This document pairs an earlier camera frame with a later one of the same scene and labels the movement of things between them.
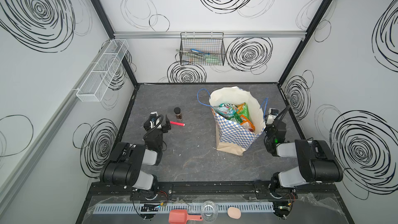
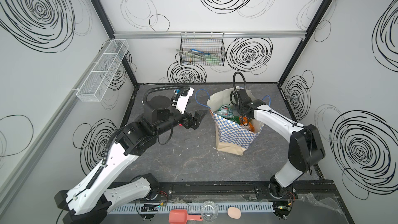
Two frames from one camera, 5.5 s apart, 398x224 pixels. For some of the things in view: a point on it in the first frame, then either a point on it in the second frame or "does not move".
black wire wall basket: [202, 49] does not move
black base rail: [213, 192] does not move
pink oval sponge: [234, 212] does not move
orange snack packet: [246, 124] does not move
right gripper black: [275, 126] to [241, 102]
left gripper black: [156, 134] to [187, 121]
